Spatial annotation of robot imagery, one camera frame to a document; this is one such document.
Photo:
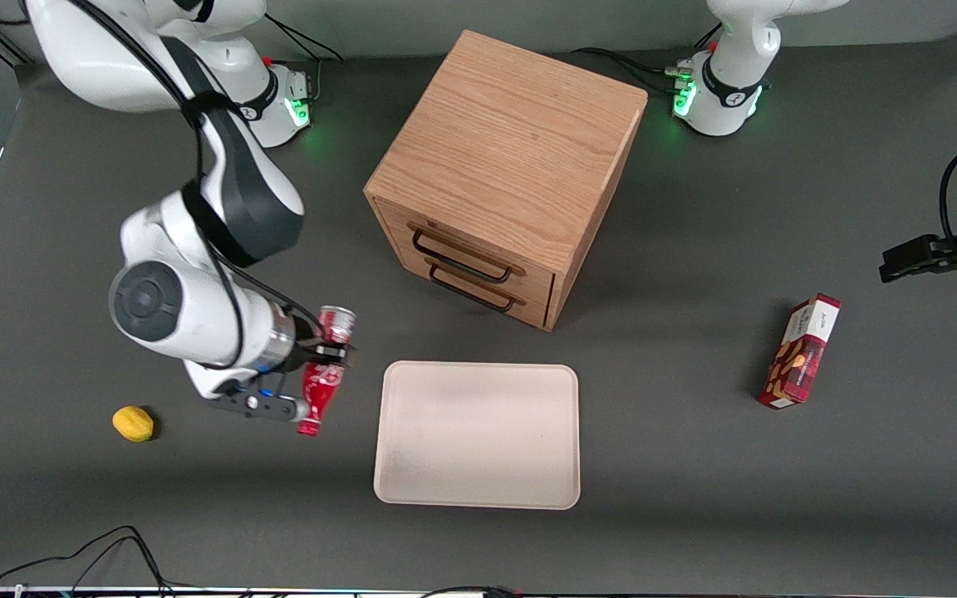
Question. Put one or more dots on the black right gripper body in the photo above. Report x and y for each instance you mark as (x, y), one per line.
(306, 348)

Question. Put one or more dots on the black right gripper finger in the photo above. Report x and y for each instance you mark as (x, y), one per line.
(336, 351)

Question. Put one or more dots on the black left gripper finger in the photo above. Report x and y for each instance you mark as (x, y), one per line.
(915, 256)

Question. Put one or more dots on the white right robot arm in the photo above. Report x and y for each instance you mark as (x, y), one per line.
(196, 316)

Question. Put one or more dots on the beige plastic tray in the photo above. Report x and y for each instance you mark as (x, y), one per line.
(478, 436)

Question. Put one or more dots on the wooden drawer front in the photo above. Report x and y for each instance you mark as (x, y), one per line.
(395, 226)
(538, 313)

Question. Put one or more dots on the red cookie box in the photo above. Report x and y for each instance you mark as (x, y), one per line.
(802, 353)

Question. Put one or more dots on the yellow lemon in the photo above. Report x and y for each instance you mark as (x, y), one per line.
(133, 423)

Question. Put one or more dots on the wooden drawer cabinet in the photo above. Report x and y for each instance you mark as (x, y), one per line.
(503, 133)

